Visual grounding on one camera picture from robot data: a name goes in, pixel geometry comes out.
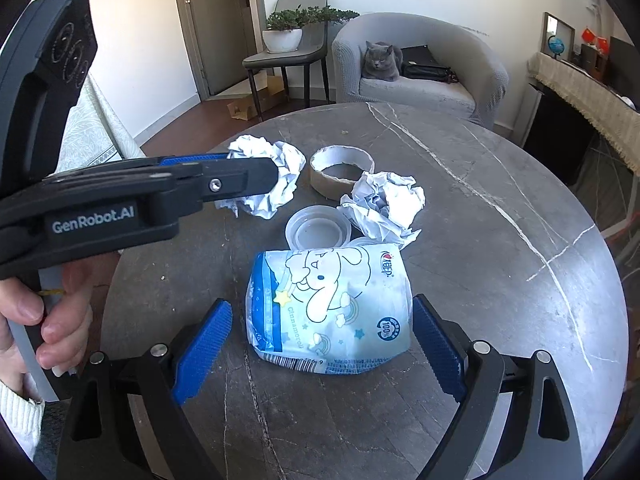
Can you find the blue cartoon tissue pack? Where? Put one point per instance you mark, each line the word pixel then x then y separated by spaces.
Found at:
pixel 340 310

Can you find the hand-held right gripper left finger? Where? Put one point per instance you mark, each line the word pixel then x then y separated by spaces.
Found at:
pixel 202 355

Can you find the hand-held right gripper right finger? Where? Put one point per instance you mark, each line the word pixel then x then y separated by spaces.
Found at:
pixel 440 350

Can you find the person's left forearm white sleeve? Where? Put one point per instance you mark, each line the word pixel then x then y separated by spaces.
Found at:
pixel 15 410

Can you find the grey dining chair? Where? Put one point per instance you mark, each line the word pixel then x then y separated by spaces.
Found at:
pixel 280 60

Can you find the grey door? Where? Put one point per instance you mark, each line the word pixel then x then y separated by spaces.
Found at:
pixel 220 30

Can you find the flattened brown cardboard box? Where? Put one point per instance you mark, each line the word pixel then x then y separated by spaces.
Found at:
pixel 245 107

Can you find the person's left hand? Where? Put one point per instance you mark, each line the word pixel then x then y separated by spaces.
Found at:
pixel 70 325

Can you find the black bag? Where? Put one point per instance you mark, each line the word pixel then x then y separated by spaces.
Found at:
pixel 425 65

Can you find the brown wooden box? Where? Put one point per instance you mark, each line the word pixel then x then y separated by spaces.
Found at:
pixel 592 60

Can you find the grey armchair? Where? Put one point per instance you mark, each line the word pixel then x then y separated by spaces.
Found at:
pixel 465 60

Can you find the clear plastic lid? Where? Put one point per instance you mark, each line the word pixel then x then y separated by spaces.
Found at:
pixel 317 232

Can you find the small red flags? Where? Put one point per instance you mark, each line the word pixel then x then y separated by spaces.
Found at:
pixel 595 39

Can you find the beige lace cloth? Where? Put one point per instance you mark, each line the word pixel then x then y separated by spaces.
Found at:
pixel 585 100

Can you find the black monitor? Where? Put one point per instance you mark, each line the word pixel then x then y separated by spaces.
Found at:
pixel 625 70

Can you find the potted plant in white pot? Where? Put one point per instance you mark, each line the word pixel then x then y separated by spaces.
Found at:
pixel 282 39

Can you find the white paper ball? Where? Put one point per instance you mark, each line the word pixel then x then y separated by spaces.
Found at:
pixel 385 205
pixel 290 170

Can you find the small blue globe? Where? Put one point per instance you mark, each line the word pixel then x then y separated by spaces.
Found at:
pixel 555 44

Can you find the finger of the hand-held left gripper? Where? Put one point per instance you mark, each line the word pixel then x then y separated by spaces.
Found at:
pixel 185 160
pixel 235 180

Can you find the framed picture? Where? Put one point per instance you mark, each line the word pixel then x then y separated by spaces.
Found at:
pixel 567 30

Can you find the grey cat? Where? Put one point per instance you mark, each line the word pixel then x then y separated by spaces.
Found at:
pixel 380 62

